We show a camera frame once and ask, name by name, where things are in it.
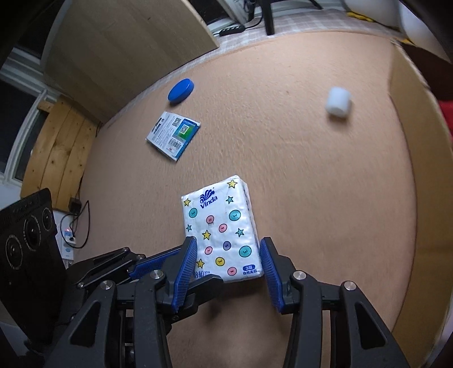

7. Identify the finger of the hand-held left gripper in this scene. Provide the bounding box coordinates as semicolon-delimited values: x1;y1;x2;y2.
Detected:
173;274;224;319
74;248;185;288

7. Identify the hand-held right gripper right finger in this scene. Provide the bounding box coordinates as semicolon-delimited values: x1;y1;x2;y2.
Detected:
260;236;411;368

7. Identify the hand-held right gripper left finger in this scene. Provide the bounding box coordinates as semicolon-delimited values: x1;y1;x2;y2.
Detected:
42;236;198;368

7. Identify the star print tissue pack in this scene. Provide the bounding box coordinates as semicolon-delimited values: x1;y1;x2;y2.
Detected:
181;174;264;284

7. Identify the white power socket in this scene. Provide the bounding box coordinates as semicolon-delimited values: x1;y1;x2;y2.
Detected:
58;226;76;264

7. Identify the wooden plank pallet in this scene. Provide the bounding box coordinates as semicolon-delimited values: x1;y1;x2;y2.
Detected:
21;97;100;213

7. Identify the blue and white packet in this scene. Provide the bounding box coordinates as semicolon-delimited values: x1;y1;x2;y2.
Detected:
145;111;201;162

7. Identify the blue round lid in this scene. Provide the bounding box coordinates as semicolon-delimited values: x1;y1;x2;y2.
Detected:
167;78;195;104

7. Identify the white cylinder cap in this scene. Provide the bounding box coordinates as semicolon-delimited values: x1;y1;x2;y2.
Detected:
326;87;353;117

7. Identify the light wooden board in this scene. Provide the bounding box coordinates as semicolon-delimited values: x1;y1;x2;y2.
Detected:
42;0;220;123

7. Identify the black power strip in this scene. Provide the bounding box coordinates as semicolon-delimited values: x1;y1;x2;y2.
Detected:
219;24;246;37

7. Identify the black tripod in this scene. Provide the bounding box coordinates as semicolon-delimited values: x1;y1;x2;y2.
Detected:
260;0;322;36

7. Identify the black cable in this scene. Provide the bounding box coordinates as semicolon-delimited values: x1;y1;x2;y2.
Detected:
60;200;91;248

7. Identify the white window frame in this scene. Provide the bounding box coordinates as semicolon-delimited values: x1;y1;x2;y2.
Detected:
0;48;61;185

